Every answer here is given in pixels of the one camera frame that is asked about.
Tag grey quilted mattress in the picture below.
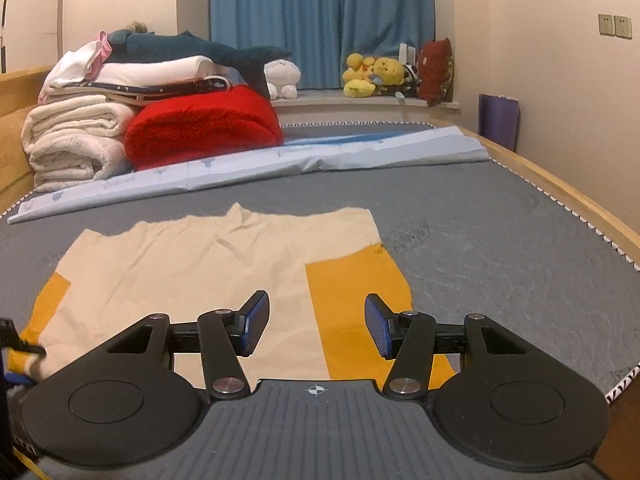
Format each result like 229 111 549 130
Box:
0 120 640 480

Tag light blue folded sheet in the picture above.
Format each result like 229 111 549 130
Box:
6 126 489 224

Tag cream folded blanket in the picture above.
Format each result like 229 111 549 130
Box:
21 94 137 193

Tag red fleece blanket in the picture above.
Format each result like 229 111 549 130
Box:
124 84 283 170

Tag white plush toy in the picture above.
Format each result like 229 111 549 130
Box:
264 58 302 101

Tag yellow plush toys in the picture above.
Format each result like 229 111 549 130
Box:
342 53 421 100

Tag blue shark plush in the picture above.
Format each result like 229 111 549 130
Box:
106 29 292 99

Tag blue curtain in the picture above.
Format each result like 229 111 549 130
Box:
209 0 435 89

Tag wooden bed frame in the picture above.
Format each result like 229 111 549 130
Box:
1 66 639 261

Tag wall light switches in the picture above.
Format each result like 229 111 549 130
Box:
598 14 632 40

